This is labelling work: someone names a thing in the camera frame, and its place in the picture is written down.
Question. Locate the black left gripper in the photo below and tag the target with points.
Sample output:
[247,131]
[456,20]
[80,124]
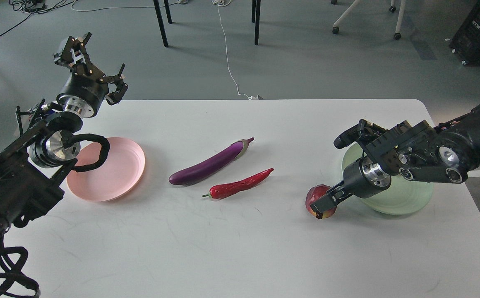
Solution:
[81,94]

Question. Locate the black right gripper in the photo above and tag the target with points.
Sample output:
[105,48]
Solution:
[363,178]

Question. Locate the red pomegranate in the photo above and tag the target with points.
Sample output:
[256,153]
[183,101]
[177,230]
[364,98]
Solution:
[313,195]

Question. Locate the red chili pepper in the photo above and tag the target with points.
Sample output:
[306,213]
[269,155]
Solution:
[222,191]

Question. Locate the purple eggplant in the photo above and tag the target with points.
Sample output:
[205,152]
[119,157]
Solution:
[212,165]

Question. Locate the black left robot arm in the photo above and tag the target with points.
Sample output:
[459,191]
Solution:
[49,147]

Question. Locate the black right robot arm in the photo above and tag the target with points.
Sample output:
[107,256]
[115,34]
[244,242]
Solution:
[445,153]

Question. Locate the light green plate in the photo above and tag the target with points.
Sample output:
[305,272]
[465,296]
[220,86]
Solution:
[401,198]

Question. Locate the pink plate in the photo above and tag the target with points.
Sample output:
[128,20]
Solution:
[121,172]

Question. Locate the white chair base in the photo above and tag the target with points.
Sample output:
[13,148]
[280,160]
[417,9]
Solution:
[361,19]

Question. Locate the black table legs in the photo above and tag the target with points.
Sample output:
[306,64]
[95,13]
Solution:
[163,14]

